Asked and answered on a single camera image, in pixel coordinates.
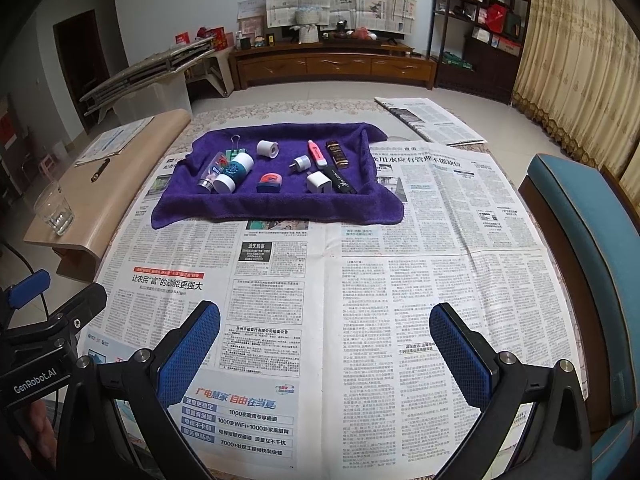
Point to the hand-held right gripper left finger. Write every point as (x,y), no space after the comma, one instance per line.
(192,355)

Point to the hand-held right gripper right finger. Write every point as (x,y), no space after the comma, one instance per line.
(460,360)

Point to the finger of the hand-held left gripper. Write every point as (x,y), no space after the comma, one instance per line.
(30,288)
(80,312)

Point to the clear plastic candy bottle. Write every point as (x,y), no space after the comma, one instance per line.
(214,172)

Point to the orange blue tape measure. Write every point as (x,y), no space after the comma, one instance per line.
(270,182)

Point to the teal white cylindrical container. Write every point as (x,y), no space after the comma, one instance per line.
(240,170)

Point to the white charger block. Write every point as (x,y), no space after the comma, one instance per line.
(317,182)

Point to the white tape roll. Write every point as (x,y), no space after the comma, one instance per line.
(267,149)

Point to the white plug adapter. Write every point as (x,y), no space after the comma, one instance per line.
(301,164)

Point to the black brown lighter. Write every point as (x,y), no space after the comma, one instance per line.
(337,154)

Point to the person's left hand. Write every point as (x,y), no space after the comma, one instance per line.
(42,430)

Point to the clear drinking glass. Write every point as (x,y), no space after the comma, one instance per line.
(55,207)

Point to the large spread newspaper sheet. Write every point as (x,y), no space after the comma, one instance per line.
(375,310)

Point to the pink plastic stool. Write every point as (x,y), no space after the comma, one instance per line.
(47,166)

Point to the black pen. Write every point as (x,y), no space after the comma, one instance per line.
(100,170)

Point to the purple towel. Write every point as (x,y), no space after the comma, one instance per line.
(210,207)

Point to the newspaper sheet with photos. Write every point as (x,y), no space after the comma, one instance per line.
(160,185)

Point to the beige low bench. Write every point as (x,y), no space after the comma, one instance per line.
(125,165)

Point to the newspaper sheet bold headline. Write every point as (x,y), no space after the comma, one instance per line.
(450,200)

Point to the white booklet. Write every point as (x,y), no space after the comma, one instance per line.
(117,140)

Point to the blue cushioned chair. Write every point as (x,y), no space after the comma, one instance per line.
(575,220)

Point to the green binder clip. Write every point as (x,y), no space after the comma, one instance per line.
(235,152)

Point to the dark wooden door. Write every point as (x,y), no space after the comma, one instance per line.
(82,70)

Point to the translucent storage box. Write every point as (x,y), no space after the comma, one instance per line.
(155,100)

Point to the pink white pen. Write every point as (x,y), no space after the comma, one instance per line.
(317,154)

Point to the folded newspaper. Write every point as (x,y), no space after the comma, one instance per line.
(425,120)

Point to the grey folded rack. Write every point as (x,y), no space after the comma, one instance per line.
(145,72)

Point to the white plastic stool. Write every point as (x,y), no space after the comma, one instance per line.
(215,72)

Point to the dark wooden shelf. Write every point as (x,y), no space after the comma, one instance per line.
(480,65)

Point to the stack of green boxes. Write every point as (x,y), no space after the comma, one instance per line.
(456,61)

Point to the red gift boxes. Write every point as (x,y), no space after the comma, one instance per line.
(200,39)

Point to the wooden tv cabinet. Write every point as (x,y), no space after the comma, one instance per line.
(330,65)

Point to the beige curtain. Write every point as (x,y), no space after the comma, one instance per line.
(575,50)

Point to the white cloth sack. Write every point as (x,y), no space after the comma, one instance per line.
(307,34)

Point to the red gift bag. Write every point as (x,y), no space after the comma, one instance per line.
(496,19)

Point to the dark tea tray set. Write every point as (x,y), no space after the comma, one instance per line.
(350,32)

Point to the white woven basket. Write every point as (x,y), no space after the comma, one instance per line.
(307,15)

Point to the white wall paper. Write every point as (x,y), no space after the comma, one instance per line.
(250,9)

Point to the newspapers taped on wall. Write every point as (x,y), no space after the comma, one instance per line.
(350,5)

